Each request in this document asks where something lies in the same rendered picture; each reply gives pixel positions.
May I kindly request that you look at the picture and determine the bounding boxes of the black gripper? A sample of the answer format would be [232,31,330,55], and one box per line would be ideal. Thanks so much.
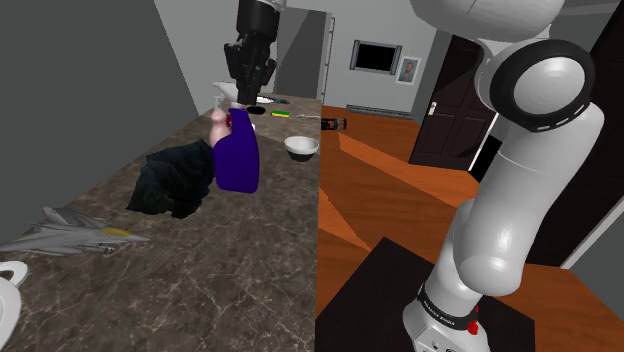
[223,0,282,107]

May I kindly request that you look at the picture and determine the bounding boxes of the grey door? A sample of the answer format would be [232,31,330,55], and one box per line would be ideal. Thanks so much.
[271,8,336,104]

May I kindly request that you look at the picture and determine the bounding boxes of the purple spray bottle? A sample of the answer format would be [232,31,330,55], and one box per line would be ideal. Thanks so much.
[212,107,261,195]

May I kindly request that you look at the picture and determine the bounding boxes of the white bowl with black base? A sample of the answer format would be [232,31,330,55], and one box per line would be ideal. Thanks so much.
[283,135,321,164]

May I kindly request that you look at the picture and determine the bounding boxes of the small black floor object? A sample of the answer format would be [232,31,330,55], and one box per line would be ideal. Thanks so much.
[321,116,349,132]

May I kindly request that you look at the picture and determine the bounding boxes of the black crumpled cloth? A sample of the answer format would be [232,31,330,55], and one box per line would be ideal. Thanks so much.
[125,138,216,220]

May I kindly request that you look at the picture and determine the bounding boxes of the grey baseboard heater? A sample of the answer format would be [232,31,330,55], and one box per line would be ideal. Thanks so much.
[345,103,415,121]

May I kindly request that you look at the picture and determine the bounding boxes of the framed portrait picture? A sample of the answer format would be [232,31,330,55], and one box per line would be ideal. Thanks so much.
[395,55,422,86]

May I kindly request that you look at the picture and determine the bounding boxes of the dark brown door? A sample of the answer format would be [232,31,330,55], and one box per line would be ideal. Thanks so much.
[408,33,499,172]

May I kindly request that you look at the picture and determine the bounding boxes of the grey toy jet plane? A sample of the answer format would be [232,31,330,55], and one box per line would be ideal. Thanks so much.
[0,206,152,258]

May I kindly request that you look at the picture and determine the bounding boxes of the black robot stand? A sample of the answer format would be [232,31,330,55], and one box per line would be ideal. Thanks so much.
[315,236,537,352]

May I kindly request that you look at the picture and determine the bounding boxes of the white teapot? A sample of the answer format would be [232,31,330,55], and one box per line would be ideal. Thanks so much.
[0,260,29,348]

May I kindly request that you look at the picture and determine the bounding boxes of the black framed wall screen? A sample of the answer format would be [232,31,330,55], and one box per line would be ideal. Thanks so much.
[348,39,404,76]

